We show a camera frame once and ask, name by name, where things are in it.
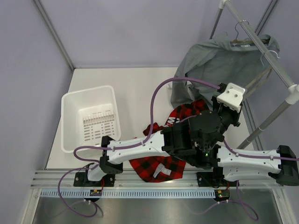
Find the grey shirt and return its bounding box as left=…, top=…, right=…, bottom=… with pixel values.
left=171, top=33, right=280, bottom=108

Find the hanger of grey shirt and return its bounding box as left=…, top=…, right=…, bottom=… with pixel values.
left=229, top=20, right=255, bottom=46

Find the red black plaid shirt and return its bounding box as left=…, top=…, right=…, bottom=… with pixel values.
left=129, top=99, right=209, bottom=183

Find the hanger of plaid shirt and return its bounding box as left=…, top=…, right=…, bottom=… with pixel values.
left=243, top=53, right=273, bottom=99

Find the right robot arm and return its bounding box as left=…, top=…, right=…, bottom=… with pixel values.
left=187, top=145, right=299, bottom=186

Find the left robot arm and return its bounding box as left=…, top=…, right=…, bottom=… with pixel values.
left=84, top=94, right=243, bottom=186

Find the metal clothes rack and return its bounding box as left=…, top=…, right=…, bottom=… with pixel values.
left=211, top=0, right=299, bottom=149

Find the white plastic basket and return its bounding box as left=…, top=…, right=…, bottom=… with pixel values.
left=61, top=85, right=121, bottom=154

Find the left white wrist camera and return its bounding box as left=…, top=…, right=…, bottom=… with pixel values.
left=216, top=83, right=246, bottom=113

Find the aluminium mounting rail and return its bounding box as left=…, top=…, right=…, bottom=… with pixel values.
left=30, top=169, right=287, bottom=189

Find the white slotted cable duct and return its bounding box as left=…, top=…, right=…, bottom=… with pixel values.
left=41, top=189, right=215, bottom=198

